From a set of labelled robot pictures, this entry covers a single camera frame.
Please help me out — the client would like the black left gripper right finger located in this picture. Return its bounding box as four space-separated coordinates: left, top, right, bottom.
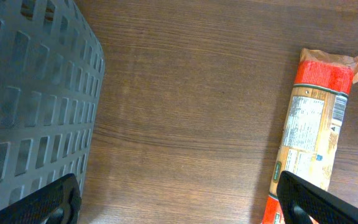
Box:
277 171 358 224

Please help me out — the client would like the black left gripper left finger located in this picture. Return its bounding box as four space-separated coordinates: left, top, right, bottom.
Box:
0 173 81 224

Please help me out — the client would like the orange spaghetti packet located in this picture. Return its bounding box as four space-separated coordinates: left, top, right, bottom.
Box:
262 49 358 223

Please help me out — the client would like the grey plastic basket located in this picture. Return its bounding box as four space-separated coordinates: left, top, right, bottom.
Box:
0 0 105 210

